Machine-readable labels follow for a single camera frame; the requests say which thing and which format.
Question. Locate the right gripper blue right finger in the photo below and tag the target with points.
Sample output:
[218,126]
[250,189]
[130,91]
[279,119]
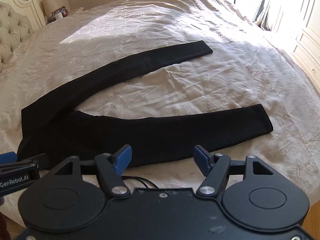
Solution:
[217,164]

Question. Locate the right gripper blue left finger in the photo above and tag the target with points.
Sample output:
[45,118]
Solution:
[112,166]

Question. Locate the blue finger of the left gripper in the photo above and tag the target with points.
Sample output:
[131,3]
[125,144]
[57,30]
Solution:
[10,157]

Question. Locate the black pants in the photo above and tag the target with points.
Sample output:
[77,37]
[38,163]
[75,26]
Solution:
[53,126]

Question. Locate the cream embroidered bedspread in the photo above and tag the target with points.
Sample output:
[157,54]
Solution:
[245,68]

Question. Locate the cream tufted headboard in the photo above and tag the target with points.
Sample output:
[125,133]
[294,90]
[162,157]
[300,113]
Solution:
[19,20]

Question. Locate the white curtain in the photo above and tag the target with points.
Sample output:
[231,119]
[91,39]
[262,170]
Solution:
[267,14]

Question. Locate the bedside table lamp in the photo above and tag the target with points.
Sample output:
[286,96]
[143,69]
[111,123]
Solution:
[50,6]

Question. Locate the white wardrobe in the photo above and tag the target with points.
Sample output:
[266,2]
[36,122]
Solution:
[298,25]

